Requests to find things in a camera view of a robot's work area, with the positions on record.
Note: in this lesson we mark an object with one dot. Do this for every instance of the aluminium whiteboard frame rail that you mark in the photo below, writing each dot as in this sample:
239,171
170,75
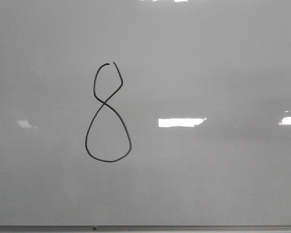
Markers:
144,228

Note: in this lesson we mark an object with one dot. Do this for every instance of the white whiteboard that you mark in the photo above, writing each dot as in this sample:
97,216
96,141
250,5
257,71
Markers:
141,112

